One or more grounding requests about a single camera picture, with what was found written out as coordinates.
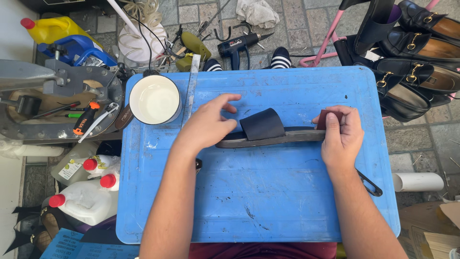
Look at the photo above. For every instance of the person's right hand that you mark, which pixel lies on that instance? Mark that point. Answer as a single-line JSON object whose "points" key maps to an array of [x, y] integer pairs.
{"points": [[343, 144]]}

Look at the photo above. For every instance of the person's left hand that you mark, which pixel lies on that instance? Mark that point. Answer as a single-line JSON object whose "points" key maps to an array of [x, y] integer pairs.
{"points": [[203, 127]]}

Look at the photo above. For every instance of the dark red sandpaper piece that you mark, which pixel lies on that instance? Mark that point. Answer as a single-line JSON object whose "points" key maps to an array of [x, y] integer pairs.
{"points": [[322, 120]]}

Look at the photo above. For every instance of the black slide sandal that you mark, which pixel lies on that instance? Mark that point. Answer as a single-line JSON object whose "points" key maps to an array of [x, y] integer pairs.
{"points": [[262, 126]]}

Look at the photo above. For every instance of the metal ruler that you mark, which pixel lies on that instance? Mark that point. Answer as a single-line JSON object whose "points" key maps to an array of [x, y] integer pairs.
{"points": [[191, 86]]}

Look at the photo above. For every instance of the black metal hand tool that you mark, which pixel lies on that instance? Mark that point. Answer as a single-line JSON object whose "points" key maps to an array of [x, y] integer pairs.
{"points": [[372, 187]]}

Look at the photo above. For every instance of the white enamel pot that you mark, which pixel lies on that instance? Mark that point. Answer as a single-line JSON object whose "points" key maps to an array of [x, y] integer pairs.
{"points": [[154, 99]]}

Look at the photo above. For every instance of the person's left striped sock foot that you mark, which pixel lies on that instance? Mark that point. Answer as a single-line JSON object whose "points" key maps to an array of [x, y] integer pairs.
{"points": [[212, 66]]}

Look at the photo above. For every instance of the person's striped sock foot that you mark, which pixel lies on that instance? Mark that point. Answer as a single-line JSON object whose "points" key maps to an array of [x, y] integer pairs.
{"points": [[212, 66], [280, 58]]}

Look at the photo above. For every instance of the black loafer with gold buckle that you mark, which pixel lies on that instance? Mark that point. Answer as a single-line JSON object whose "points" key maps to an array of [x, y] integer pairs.
{"points": [[406, 70], [431, 21], [413, 45], [402, 104]]}

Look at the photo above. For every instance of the brown leather piece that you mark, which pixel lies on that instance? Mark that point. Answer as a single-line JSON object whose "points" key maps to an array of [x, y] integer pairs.
{"points": [[124, 118]]}

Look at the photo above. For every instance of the white plastic pipe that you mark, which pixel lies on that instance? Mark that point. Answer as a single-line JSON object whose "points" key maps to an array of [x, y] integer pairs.
{"points": [[418, 182]]}

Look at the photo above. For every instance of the blue plastic work board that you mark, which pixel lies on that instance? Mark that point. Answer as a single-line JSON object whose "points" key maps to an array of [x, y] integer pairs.
{"points": [[258, 194]]}

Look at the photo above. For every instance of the blue heat gun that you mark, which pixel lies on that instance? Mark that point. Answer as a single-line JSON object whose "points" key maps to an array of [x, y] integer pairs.
{"points": [[235, 45]]}

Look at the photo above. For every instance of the black curved metal piece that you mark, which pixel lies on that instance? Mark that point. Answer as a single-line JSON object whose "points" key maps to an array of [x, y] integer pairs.
{"points": [[222, 36]]}

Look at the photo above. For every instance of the pink metal rack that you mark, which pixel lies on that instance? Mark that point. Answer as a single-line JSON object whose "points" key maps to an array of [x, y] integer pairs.
{"points": [[327, 41]]}

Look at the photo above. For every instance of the person's right striped sock foot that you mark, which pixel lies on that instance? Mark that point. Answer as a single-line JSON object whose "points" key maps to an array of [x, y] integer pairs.
{"points": [[280, 58]]}

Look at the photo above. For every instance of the white toothbrush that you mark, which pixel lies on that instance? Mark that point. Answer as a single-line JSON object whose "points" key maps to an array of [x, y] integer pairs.
{"points": [[97, 124]]}

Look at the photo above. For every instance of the small white bottle red cap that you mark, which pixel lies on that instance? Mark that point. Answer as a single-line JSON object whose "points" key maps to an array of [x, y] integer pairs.
{"points": [[109, 181]]}

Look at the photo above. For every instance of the white bottle yellow label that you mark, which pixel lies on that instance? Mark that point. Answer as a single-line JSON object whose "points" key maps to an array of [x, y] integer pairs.
{"points": [[99, 163]]}

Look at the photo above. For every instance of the orange and black utility knife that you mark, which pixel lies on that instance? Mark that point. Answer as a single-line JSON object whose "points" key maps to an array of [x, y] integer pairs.
{"points": [[85, 118]]}

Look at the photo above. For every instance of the cardboard box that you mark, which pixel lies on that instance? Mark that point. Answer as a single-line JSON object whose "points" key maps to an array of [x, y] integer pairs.
{"points": [[424, 230]]}

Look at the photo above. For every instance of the white crumpled cloth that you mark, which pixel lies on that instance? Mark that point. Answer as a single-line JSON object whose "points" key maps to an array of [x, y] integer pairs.
{"points": [[258, 12]]}

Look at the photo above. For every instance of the person's maroon clothing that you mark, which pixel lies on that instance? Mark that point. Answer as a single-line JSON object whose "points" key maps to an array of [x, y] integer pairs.
{"points": [[262, 251]]}

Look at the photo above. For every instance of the clear plastic jug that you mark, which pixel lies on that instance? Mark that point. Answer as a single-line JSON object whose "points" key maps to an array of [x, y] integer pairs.
{"points": [[70, 167]]}

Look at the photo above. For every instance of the large white jug red cap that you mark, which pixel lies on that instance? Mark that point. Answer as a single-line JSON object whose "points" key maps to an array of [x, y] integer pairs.
{"points": [[86, 203]]}

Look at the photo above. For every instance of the grey metal shoe repair machine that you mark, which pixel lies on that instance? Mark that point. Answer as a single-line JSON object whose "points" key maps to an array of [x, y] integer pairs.
{"points": [[72, 79]]}

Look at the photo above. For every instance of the blue plastic jug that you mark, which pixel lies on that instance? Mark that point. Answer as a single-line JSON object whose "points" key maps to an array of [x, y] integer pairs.
{"points": [[77, 48]]}

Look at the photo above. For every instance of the blue sandpaper sheet pack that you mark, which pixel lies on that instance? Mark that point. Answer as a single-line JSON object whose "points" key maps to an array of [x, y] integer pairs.
{"points": [[79, 248]]}

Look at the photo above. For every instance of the yellow jug with red cap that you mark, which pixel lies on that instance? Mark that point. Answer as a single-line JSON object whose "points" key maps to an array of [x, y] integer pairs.
{"points": [[57, 30]]}

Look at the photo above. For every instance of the brown and black sandals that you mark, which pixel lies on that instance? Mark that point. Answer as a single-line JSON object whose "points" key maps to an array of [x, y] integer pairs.
{"points": [[43, 226]]}

